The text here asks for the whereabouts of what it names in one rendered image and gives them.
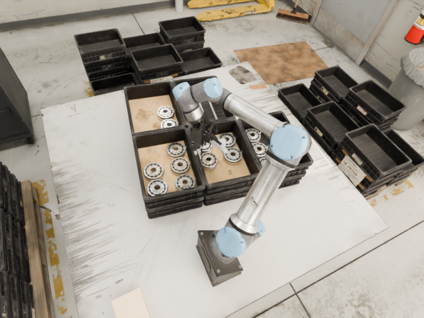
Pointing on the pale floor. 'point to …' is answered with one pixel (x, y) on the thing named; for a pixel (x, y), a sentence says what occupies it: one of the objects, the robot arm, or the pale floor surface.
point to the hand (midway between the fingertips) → (214, 156)
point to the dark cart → (13, 106)
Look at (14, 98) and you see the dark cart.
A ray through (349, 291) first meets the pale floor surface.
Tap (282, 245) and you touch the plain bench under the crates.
